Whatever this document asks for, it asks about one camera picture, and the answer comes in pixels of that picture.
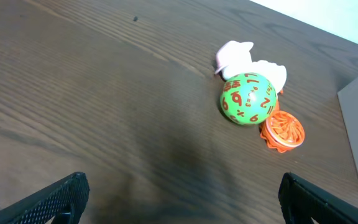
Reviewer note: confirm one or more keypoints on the orange mesh ball toy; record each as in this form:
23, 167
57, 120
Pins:
282, 131

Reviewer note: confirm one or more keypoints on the green number ball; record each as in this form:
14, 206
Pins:
248, 98

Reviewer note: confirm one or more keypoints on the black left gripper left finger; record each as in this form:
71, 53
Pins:
61, 202

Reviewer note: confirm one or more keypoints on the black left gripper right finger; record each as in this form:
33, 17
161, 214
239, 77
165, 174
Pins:
303, 202

